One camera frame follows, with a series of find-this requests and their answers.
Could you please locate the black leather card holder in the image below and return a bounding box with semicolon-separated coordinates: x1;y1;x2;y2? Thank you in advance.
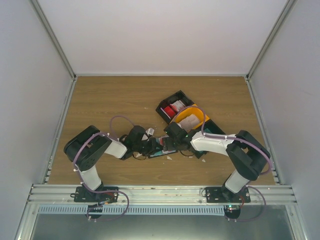
147;135;178;159

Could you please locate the black bin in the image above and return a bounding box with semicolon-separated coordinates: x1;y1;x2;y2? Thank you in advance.
193;119;226;159
155;90;194;124

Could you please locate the orange bin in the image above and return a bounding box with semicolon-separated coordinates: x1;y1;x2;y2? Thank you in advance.
172;104;210;132

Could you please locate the red white cards stack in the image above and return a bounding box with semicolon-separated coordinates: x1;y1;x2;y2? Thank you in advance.
161;100;186;119

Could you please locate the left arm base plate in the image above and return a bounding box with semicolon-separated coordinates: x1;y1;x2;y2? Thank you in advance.
70;186;119;204

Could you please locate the grey cable duct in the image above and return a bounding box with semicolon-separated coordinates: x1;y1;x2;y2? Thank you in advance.
38;204;225;216

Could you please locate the white pink cards stack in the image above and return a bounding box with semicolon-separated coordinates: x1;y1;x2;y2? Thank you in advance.
178;114;201;132

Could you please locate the right frame post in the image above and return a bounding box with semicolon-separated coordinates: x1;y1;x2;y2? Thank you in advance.
245;0;297;81

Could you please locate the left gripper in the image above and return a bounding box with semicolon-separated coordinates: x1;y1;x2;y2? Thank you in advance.
133;137;164;157

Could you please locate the white pink credit card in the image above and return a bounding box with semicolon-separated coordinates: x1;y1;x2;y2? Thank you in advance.
162;142;176;154

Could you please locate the teal credit card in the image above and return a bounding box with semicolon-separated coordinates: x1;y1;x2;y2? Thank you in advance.
149;151;165;159

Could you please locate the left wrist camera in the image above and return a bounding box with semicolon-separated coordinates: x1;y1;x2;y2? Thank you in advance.
141;127;155;141

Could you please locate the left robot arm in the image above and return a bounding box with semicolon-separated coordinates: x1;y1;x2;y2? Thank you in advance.
63;125;163;202

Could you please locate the frame post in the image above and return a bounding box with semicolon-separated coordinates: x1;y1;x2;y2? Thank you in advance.
245;0;297;81
29;0;77;81

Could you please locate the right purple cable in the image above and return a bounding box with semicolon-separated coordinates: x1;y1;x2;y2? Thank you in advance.
163;106;273;175

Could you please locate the aluminium front rail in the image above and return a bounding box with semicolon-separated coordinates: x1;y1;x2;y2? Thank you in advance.
27;184;297;206

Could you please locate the black bin left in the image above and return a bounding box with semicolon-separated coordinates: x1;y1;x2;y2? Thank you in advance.
155;90;194;124

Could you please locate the left frame post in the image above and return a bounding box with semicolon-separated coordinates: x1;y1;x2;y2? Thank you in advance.
29;0;77;81

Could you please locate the teal cards stack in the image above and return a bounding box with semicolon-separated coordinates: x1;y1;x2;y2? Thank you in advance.
203;128;212;134

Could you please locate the black bin right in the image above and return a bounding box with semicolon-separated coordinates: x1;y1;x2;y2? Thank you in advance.
193;119;226;159

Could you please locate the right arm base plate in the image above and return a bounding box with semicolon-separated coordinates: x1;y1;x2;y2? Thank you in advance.
203;186;251;204

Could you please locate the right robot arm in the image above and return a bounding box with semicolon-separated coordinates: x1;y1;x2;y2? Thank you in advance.
164;122;272;203

